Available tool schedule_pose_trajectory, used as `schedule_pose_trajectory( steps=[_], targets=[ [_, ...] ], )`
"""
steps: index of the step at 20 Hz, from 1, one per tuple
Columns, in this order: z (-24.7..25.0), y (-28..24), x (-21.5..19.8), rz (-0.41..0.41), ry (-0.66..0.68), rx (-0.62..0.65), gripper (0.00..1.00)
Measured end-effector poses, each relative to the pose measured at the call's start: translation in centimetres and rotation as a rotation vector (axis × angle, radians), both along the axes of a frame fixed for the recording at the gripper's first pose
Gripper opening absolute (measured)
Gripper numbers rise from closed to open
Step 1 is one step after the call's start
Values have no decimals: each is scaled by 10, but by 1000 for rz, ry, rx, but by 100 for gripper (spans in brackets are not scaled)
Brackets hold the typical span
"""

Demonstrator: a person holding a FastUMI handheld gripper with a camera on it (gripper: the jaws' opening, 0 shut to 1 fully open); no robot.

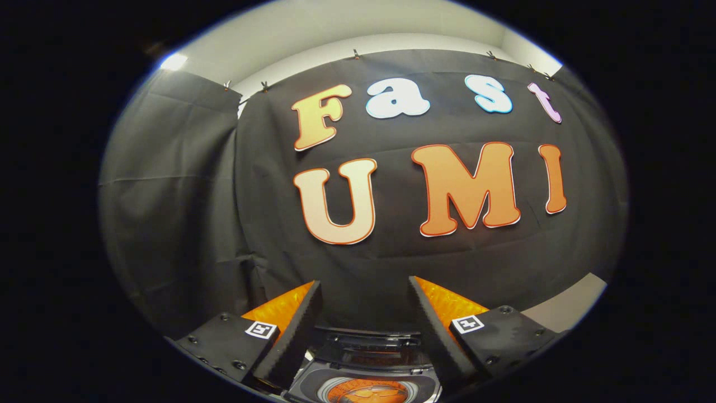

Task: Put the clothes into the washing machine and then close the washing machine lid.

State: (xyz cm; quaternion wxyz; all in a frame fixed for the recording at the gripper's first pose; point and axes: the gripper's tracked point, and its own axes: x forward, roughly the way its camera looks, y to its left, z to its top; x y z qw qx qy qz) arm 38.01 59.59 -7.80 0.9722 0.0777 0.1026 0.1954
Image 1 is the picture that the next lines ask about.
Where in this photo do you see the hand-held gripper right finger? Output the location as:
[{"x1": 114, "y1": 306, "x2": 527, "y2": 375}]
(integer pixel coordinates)
[{"x1": 408, "y1": 275, "x2": 558, "y2": 392}]

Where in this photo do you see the small dark washing machine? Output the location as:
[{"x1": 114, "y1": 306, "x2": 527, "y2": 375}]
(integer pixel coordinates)
[{"x1": 282, "y1": 326, "x2": 445, "y2": 403}]

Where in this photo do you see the black backdrop cloth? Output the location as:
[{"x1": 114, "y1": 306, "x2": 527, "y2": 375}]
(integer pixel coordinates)
[{"x1": 98, "y1": 49, "x2": 630, "y2": 348}]

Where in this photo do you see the row of cloth clips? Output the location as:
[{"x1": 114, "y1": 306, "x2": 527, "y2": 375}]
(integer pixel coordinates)
[{"x1": 223, "y1": 49, "x2": 555, "y2": 93}]

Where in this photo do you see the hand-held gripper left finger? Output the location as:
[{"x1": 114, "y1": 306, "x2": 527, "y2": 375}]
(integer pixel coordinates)
[{"x1": 163, "y1": 280, "x2": 323, "y2": 392}]

